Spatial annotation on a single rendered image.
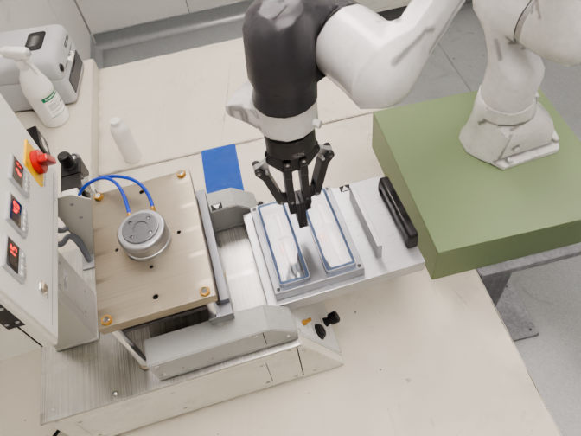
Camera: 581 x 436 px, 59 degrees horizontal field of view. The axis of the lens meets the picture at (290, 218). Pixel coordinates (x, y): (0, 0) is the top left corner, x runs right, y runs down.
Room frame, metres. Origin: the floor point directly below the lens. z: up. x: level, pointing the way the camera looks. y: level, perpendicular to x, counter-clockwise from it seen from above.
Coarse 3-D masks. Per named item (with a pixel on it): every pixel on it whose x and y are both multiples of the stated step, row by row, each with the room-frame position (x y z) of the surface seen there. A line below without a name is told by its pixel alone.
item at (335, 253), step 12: (324, 192) 0.63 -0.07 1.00; (312, 204) 0.61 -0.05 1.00; (324, 204) 0.60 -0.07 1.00; (312, 216) 0.58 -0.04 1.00; (324, 216) 0.57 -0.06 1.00; (312, 228) 0.55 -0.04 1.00; (324, 228) 0.54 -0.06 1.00; (336, 228) 0.54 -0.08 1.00; (324, 240) 0.52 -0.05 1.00; (336, 240) 0.51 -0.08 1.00; (324, 252) 0.49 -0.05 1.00; (336, 252) 0.49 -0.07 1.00; (348, 252) 0.49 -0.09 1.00; (324, 264) 0.47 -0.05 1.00; (336, 264) 0.47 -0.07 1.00; (348, 264) 0.46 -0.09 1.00
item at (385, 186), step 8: (384, 176) 0.64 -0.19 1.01; (384, 184) 0.62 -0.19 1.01; (392, 184) 0.62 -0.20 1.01; (384, 192) 0.61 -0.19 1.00; (392, 192) 0.60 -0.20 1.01; (392, 200) 0.58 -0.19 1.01; (392, 208) 0.57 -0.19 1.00; (400, 208) 0.56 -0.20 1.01; (400, 216) 0.54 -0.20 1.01; (408, 216) 0.54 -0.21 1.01; (400, 224) 0.53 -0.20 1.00; (408, 224) 0.52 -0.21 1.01; (408, 232) 0.50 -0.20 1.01; (416, 232) 0.50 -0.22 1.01; (408, 240) 0.49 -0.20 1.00; (416, 240) 0.49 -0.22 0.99
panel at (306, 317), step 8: (312, 304) 0.49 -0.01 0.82; (320, 304) 0.51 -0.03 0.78; (296, 312) 0.43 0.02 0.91; (304, 312) 0.45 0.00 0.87; (312, 312) 0.46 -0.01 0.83; (320, 312) 0.48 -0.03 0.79; (296, 320) 0.41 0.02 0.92; (304, 320) 0.42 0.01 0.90; (312, 320) 0.44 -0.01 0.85; (320, 320) 0.46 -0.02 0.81; (304, 328) 0.41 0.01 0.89; (312, 328) 0.42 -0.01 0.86; (328, 328) 0.45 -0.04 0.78; (304, 336) 0.39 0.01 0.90; (312, 336) 0.40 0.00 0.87; (320, 336) 0.41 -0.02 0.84; (328, 336) 0.43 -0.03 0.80; (320, 344) 0.39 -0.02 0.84; (328, 344) 0.40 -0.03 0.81; (336, 344) 0.42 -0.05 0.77; (336, 352) 0.39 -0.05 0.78
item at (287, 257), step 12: (264, 204) 0.63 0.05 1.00; (276, 204) 0.62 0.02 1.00; (264, 216) 0.60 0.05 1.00; (276, 216) 0.59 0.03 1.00; (288, 216) 0.59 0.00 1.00; (264, 228) 0.57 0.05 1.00; (276, 228) 0.56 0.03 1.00; (288, 228) 0.56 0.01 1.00; (276, 240) 0.54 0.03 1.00; (288, 240) 0.53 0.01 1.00; (276, 252) 0.51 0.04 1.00; (288, 252) 0.51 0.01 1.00; (300, 252) 0.50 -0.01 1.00; (276, 264) 0.49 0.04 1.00; (288, 264) 0.48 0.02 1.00; (300, 264) 0.48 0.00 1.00; (288, 276) 0.46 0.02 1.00; (300, 276) 0.45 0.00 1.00
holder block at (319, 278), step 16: (256, 208) 0.63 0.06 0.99; (288, 208) 0.61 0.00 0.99; (336, 208) 0.59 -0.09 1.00; (256, 224) 0.59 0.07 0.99; (304, 240) 0.53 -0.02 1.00; (352, 240) 0.51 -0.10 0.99; (304, 256) 0.50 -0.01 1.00; (272, 272) 0.48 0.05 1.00; (320, 272) 0.46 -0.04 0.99; (336, 272) 0.45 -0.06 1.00; (352, 272) 0.45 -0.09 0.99; (288, 288) 0.44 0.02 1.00; (304, 288) 0.44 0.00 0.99
